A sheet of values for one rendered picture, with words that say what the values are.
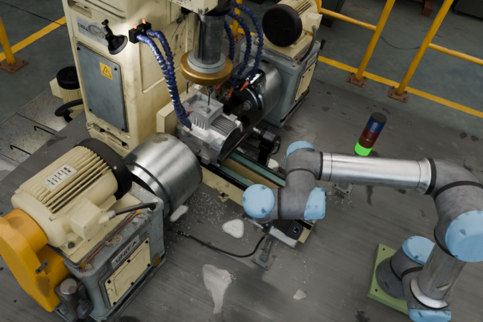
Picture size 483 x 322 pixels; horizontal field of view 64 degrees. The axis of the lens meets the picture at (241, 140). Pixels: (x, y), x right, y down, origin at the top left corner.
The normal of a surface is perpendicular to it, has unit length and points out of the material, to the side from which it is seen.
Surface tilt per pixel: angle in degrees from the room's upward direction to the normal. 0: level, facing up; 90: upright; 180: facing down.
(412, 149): 0
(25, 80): 0
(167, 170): 32
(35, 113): 0
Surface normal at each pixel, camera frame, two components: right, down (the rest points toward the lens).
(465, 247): -0.11, 0.61
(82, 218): 0.13, -0.69
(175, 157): 0.47, -0.43
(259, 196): -0.14, -0.32
